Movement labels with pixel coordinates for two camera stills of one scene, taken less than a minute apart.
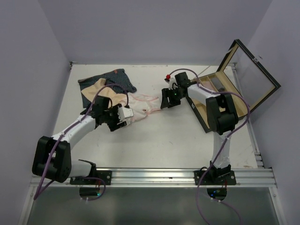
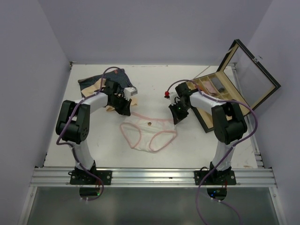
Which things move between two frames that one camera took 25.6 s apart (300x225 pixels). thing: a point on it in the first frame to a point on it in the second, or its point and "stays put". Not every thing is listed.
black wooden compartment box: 240,75 stays put
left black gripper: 114,125 to 125,110
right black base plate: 215,177 stays put
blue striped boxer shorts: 117,79 stays put
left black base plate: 105,175 stays put
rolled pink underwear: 207,85 stays put
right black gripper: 166,93 to 177,116
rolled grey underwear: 216,81 stays put
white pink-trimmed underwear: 142,105 to 147,134
